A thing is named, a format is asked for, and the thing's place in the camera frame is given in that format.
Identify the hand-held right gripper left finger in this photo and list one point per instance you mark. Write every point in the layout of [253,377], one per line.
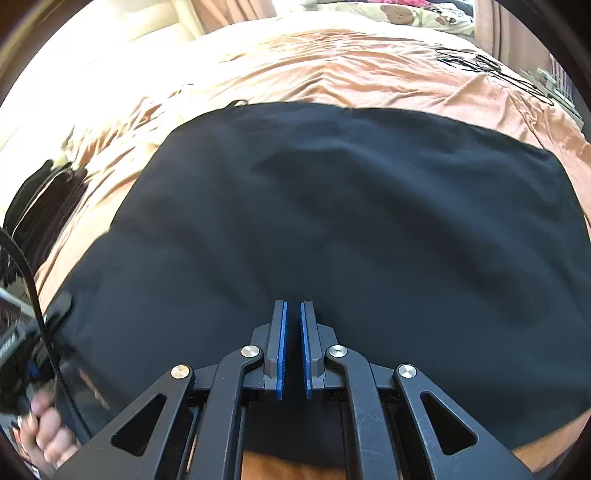
[280,350]

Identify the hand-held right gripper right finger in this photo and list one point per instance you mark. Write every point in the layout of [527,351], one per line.
[305,350]

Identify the black pants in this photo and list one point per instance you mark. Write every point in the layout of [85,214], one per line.
[346,207]

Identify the person's left hand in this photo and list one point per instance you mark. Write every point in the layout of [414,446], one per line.
[46,434]

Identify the pile of black clothes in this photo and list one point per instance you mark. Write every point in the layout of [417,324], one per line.
[46,207]

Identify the orange bed sheet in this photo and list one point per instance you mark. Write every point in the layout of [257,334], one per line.
[346,69]

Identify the pink curtain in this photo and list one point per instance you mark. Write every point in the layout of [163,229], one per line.
[221,11]
[491,27]

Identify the bear print cushion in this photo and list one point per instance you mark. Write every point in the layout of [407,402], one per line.
[415,18]

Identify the cream padded headboard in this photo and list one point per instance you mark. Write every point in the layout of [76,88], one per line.
[152,23]

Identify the pink cloth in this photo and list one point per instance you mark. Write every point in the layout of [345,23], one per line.
[401,3]

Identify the white nightstand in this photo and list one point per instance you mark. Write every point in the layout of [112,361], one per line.
[542,76]

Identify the white striped rack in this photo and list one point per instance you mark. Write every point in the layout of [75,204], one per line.
[563,81]

